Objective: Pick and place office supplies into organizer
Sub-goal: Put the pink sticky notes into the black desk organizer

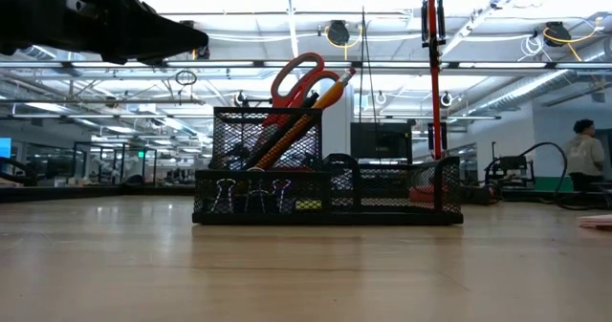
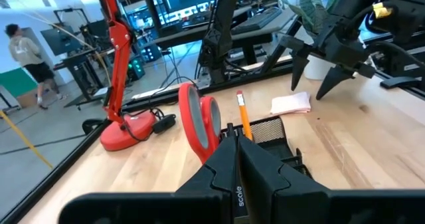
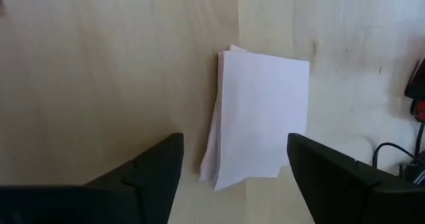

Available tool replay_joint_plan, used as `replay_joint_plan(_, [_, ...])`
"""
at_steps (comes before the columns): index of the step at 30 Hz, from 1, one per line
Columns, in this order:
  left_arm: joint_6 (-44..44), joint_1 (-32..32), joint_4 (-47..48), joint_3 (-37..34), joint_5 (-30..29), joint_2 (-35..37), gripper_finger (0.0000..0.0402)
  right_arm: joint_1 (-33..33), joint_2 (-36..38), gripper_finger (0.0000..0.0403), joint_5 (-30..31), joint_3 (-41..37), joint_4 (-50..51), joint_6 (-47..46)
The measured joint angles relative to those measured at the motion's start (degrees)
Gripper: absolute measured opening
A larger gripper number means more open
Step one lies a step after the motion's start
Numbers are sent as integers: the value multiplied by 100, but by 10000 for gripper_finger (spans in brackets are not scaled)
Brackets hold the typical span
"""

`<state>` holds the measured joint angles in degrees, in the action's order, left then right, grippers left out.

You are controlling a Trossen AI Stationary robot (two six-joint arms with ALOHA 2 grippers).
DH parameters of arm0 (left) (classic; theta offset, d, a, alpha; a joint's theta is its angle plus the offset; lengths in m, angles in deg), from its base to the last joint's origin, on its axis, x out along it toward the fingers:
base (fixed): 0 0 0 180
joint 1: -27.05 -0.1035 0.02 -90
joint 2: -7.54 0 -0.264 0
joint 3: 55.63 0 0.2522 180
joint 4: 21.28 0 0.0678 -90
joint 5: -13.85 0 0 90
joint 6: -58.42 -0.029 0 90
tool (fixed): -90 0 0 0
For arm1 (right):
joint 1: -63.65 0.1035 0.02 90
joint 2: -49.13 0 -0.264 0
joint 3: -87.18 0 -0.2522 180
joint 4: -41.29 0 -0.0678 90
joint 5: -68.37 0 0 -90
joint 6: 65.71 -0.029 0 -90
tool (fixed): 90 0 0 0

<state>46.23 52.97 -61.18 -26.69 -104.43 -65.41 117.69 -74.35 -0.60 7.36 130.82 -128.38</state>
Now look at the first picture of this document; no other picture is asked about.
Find black pen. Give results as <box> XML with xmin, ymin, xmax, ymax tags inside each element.
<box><xmin>246</xmin><ymin>91</ymin><xmax>320</xmax><ymax>170</ymax></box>

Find red desk lamp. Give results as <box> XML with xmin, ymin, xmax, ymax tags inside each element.
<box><xmin>408</xmin><ymin>0</ymin><xmax>448</xmax><ymax>204</ymax></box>

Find red handled scissors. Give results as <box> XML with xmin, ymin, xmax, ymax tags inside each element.
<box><xmin>260</xmin><ymin>52</ymin><xmax>341</xmax><ymax>170</ymax></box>

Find orange pencil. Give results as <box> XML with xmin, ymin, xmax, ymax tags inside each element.
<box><xmin>255</xmin><ymin>67</ymin><xmax>358</xmax><ymax>170</ymax></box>

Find person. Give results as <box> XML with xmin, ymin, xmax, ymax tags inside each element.
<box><xmin>566</xmin><ymin>118</ymin><xmax>607</xmax><ymax>193</ymax></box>

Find black mesh desk organizer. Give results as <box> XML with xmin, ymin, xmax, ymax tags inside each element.
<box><xmin>191</xmin><ymin>106</ymin><xmax>465</xmax><ymax>226</ymax></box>

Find black background machine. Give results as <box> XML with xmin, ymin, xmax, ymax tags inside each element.
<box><xmin>482</xmin><ymin>140</ymin><xmax>570</xmax><ymax>206</ymax></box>

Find black ceiling cable reel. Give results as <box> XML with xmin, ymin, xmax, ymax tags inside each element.
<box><xmin>327</xmin><ymin>20</ymin><xmax>351</xmax><ymax>47</ymax></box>
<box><xmin>542</xmin><ymin>21</ymin><xmax>568</xmax><ymax>49</ymax></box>

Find pink sticky note pad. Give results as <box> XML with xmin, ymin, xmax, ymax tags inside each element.
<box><xmin>579</xmin><ymin>214</ymin><xmax>612</xmax><ymax>231</ymax></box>

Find black binder clip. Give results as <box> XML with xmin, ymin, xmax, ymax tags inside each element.
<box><xmin>270</xmin><ymin>178</ymin><xmax>294</xmax><ymax>213</ymax></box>
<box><xmin>211</xmin><ymin>178</ymin><xmax>238</xmax><ymax>214</ymax></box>
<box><xmin>243</xmin><ymin>181</ymin><xmax>272</xmax><ymax>214</ymax></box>

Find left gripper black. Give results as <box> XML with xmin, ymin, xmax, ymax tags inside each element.
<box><xmin>0</xmin><ymin>0</ymin><xmax>210</xmax><ymax>67</ymax></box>

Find small yellow block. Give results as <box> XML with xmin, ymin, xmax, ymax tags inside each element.
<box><xmin>295</xmin><ymin>198</ymin><xmax>324</xmax><ymax>212</ymax></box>

